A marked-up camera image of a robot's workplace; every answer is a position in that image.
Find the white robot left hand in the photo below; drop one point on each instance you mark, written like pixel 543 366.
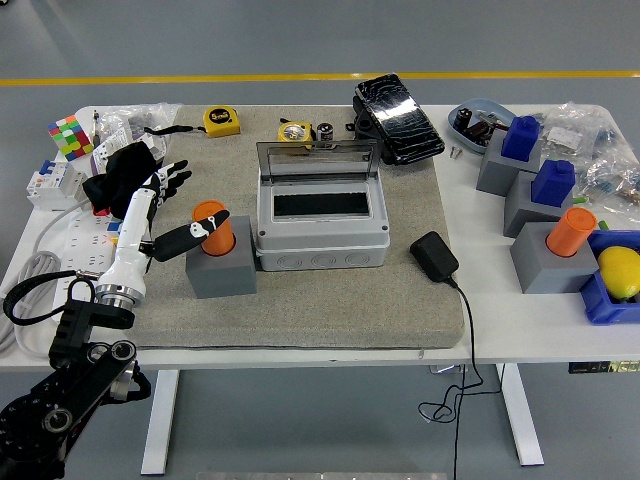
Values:
pixel 132 235

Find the orange cylinder battery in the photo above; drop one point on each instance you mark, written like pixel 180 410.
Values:
pixel 222 240

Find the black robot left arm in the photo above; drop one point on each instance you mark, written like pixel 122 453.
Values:
pixel 75 370

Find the grey electrical junction box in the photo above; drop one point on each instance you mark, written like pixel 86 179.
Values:
pixel 320 240

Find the small red object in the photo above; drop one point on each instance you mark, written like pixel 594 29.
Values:
pixel 101 212

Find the white power strip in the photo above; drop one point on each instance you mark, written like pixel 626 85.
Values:
pixel 82 250

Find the black cloth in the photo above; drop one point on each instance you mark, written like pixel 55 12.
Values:
pixel 120 180

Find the white circuit breaker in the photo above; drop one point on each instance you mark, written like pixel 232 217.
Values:
pixel 52 185

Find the grey block with round hole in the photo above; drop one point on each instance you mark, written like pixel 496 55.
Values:
pixel 220 275

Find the silver pen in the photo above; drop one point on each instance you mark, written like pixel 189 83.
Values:
pixel 95 127

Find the large colourful puzzle cube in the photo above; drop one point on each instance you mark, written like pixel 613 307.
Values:
pixel 70 137

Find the clear plastic bag with labels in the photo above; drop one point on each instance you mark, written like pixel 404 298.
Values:
pixel 145 117

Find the yellow square tape measure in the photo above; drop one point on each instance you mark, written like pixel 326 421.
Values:
pixel 221 122

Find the yellow round tape measure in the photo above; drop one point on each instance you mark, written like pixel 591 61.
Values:
pixel 294 132

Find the white table leg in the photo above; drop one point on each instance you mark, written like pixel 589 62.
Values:
pixel 522 415
pixel 160 425

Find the grey-brown mat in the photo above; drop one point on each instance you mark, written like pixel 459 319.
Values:
pixel 325 310

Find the small black capacitor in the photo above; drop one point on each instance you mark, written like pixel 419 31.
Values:
pixel 325 132

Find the black power adapter plug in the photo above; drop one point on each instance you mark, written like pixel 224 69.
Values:
pixel 434 256

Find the black capacitor in dish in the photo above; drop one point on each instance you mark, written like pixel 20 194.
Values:
pixel 462 117

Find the brown electronic component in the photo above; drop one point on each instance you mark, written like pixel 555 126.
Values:
pixel 479 131

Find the grey holder block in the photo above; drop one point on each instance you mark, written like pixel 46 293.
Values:
pixel 495 172
pixel 542 270
pixel 520 215

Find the blue-grey dish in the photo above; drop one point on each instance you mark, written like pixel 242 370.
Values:
pixel 487 106

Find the blue bottle-shaped block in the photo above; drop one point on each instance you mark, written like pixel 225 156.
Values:
pixel 520 140
pixel 550 182

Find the orange cylinder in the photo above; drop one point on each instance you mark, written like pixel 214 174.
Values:
pixel 570 232

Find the clear plastic parts bag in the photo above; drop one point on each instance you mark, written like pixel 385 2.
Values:
pixel 570 127
pixel 612 177

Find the blue plastic bin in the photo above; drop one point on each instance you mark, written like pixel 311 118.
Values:
pixel 602 305

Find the black table control panel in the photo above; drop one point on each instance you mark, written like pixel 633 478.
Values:
pixel 600 367

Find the yellow lemon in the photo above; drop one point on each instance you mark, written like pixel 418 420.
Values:
pixel 620 272

